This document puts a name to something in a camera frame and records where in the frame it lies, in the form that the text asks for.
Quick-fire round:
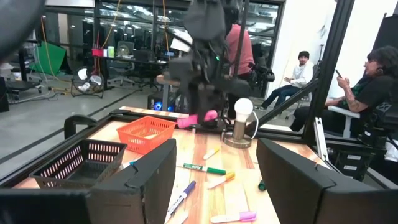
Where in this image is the black clamp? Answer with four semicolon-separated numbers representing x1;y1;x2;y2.
63;114;99;139

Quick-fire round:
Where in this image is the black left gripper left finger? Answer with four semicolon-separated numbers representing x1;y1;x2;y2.
85;139;177;224

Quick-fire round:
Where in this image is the green screen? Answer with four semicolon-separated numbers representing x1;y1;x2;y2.
29;41;68;76

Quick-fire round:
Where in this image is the white chair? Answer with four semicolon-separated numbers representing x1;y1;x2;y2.
326;105;361;139

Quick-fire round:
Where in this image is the white bracket strip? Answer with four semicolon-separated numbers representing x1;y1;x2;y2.
313;116;329;162

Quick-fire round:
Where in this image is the white lamp cable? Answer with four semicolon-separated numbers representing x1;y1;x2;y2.
248;110;261;140

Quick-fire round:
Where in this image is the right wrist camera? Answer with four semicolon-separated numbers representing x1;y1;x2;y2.
168;55;206;90

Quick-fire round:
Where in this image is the computer tower blue light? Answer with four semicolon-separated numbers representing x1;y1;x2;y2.
147;93;175;113

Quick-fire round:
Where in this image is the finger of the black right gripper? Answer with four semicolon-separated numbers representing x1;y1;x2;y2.
205;98;226;125
188;98;206;124

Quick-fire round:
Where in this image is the yellow-capped white thin marker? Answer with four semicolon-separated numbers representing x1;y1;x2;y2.
202;146;221;161

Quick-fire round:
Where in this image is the pink-capped white thin marker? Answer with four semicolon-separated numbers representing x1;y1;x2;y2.
210;210;257;224

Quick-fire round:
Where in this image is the black case with labels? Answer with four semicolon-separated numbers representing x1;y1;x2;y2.
329;148;374;182

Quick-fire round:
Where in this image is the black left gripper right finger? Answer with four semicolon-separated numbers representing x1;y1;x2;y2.
256;138;335;224

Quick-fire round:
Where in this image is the black camera on tripod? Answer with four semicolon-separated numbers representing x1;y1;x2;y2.
251;57;276;91

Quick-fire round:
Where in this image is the brass lamp with white bulb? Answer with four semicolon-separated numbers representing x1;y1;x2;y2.
222;97;255;149

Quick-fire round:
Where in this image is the orange-capped white thin marker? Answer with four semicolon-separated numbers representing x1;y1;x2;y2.
206;171;236;190

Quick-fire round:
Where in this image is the black slotted plastic basket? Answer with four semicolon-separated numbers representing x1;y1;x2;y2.
29;139;128;190

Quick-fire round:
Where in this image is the purple-capped white thin marker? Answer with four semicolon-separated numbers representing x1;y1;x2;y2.
164;180;197;224

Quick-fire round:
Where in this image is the black blurred wrist cable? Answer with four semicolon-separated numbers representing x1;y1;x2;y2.
0;0;47;62

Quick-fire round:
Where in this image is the green thin marker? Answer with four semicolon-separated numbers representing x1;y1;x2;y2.
177;162;228;176

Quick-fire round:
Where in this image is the floor fan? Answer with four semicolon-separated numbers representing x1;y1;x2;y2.
70;66;105;100

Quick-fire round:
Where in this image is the person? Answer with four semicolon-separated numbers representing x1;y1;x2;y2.
261;50;315;110
223;0;256;121
290;45;398;134

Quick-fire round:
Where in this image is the teal Expo marker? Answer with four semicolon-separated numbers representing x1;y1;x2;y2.
119;159;138;171

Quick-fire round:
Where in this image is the pink highlighter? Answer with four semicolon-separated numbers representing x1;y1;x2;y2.
176;109;219;129

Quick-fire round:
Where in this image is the orange slotted plastic basket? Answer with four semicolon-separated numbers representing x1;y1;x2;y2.
116;116;177;156

